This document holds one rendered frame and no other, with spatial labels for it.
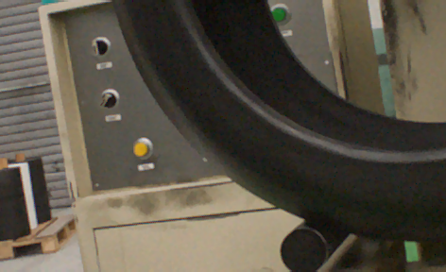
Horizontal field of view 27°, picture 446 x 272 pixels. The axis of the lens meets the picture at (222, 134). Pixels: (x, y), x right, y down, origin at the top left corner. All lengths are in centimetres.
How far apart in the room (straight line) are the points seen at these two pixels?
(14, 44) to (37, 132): 101
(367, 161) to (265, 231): 84
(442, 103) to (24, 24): 962
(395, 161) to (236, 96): 15
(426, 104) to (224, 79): 44
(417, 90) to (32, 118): 957
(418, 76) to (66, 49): 81
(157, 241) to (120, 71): 32
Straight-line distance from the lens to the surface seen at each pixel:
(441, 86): 123
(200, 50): 85
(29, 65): 1068
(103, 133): 179
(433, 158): 82
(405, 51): 123
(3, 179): 742
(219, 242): 168
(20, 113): 1075
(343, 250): 106
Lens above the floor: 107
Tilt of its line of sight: 3 degrees down
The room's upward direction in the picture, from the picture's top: 9 degrees counter-clockwise
